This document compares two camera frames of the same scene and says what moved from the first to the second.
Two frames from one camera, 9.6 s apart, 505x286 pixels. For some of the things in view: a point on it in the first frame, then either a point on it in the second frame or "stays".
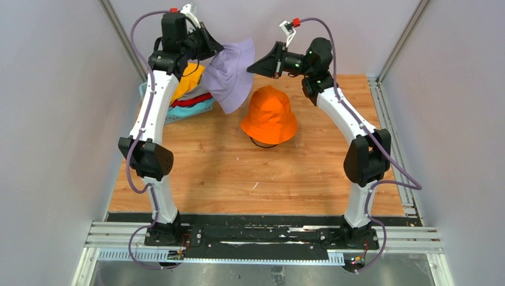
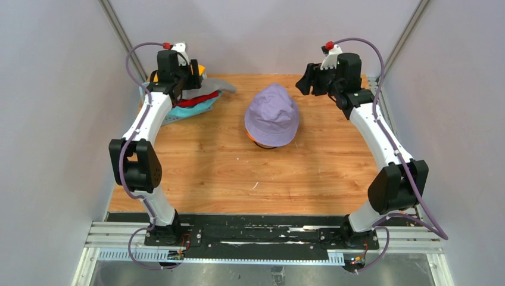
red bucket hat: x=186 y=102 stays
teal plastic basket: x=175 y=114 stays
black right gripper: x=268 y=65 → x=311 y=78
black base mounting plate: x=357 y=232 stays
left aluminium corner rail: x=110 y=14 stays
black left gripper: x=210 y=47 → x=193 y=80
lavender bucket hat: x=229 y=75 → x=272 y=117
